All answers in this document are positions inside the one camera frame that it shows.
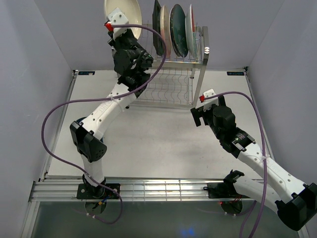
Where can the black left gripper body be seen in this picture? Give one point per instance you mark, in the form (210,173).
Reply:
(127,41)

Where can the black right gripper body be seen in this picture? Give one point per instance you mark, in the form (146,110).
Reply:
(208,119)

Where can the green square plate dark rim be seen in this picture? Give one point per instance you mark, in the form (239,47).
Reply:
(156,26)

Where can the cream round plate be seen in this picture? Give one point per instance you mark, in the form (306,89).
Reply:
(131,9)

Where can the cream and pink plate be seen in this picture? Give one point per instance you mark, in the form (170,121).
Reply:
(165,29)

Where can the dark teal floral plate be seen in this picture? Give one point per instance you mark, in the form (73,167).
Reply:
(177,31)

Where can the red and teal floral plate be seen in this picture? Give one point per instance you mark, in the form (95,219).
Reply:
(190,32)

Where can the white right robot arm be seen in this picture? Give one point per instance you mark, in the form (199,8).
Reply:
(294,201)

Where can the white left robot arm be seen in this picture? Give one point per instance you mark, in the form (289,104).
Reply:
(131,61)

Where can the two-tier steel dish rack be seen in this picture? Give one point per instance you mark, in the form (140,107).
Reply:
(178,83)

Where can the left corner table label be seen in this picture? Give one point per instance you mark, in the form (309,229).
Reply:
(86,73)

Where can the corner table label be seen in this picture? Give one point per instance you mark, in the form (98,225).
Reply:
(86,73)
(235,73)

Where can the right corner table label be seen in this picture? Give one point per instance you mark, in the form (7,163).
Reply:
(235,73)

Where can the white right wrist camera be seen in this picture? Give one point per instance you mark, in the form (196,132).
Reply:
(207,101)

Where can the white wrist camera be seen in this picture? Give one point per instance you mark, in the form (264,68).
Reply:
(207,101)
(116,22)

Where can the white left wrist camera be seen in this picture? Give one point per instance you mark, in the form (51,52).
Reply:
(116,22)

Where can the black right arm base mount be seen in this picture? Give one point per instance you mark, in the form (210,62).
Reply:
(220,190)

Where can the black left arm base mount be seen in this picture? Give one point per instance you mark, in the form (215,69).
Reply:
(85,191)

